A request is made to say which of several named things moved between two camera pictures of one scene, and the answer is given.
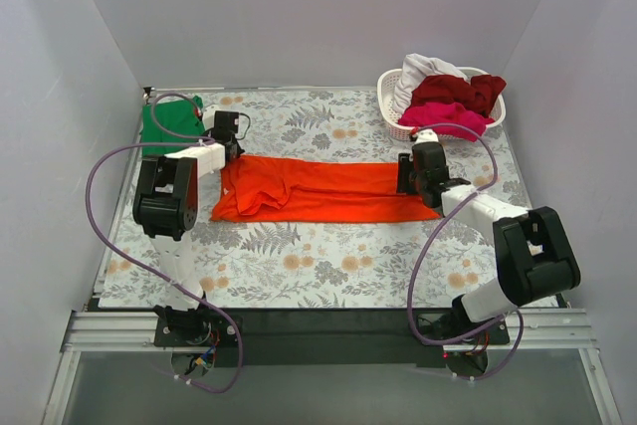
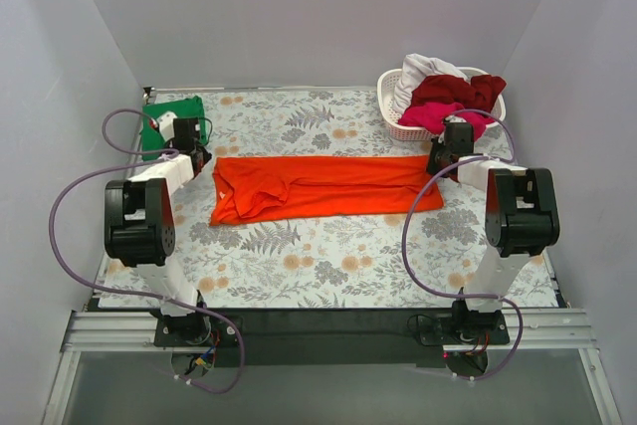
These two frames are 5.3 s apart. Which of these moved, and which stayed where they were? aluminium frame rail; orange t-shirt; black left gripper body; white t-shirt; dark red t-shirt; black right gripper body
Moved: black right gripper body; black left gripper body
Stayed: dark red t-shirt; orange t-shirt; white t-shirt; aluminium frame rail
